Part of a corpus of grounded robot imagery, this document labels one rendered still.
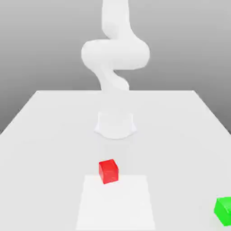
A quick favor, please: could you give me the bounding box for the small green cube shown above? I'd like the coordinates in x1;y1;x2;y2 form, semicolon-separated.
213;196;231;226

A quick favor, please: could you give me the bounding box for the small red cube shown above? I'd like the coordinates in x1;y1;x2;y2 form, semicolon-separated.
98;158;120;185

